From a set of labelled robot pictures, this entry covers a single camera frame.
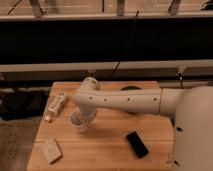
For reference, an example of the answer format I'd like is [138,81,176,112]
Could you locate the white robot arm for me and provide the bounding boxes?
[71,77,213,171]

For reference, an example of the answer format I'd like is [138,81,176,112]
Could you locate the green bowl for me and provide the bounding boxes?
[120,86,141,91]

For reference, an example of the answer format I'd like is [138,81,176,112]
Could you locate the white toothpaste tube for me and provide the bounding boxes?
[44,91,68,122]

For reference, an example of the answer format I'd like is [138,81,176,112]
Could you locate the black smartphone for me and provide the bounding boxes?
[126,131,149,158]

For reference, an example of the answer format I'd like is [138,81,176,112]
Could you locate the beige sponge block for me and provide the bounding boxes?
[41,139,62,164]

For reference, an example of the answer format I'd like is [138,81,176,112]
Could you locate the black hanging cable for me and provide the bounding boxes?
[108,9,140,80]

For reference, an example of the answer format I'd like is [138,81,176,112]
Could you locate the metal window rail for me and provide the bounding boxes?
[0,59,213,81]

